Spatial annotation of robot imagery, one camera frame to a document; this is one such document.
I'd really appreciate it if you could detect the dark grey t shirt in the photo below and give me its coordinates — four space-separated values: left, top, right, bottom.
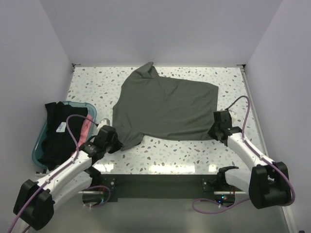
112 62 219 150

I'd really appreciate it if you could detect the pink t shirt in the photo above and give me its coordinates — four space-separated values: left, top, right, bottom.
67 114 94 148

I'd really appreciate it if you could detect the teal plastic laundry basket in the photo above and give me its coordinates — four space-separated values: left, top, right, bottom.
32 101 97 170

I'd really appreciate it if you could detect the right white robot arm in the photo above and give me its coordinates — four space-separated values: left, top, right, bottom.
208 110 295 209

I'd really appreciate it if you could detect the black t shirt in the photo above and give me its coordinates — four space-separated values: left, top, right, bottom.
38 102 88 170

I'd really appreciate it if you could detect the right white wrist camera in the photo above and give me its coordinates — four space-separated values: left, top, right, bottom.
228 110 238 123

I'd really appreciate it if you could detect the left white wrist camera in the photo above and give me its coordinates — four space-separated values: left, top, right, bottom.
96 118 110 131

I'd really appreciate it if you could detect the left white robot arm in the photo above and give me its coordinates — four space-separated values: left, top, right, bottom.
13 125 122 231

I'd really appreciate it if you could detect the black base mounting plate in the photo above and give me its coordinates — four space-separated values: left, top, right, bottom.
83 174 238 206

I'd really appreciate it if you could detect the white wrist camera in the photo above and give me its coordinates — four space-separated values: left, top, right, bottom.
228 110 238 123
96 118 110 131

